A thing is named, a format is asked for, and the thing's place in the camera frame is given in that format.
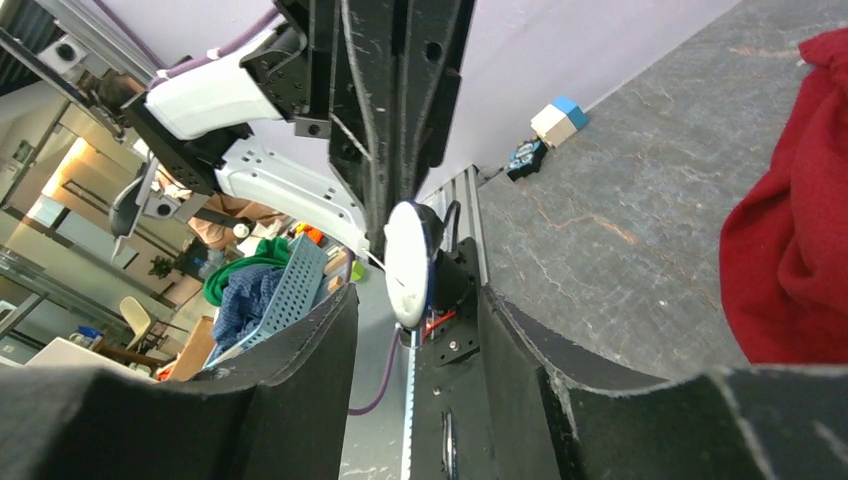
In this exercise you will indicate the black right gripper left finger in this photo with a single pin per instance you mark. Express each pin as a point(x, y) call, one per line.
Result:
point(276, 411)

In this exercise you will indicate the person in background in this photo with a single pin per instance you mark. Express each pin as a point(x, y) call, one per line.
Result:
point(216, 235)

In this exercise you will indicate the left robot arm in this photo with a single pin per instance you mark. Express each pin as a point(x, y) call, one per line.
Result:
point(196, 118)

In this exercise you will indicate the blue white block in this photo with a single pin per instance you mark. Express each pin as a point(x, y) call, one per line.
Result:
point(558, 121)

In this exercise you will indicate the blue owl toy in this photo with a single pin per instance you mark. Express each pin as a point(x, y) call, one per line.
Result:
point(526, 159)

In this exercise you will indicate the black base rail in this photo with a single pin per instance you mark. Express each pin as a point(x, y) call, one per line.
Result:
point(479, 403)

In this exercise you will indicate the red garment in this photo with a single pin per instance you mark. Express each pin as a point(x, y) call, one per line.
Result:
point(783, 248)

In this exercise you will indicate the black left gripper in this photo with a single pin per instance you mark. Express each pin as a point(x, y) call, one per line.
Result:
point(293, 71)

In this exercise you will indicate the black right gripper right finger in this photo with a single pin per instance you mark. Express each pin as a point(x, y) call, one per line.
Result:
point(560, 411)

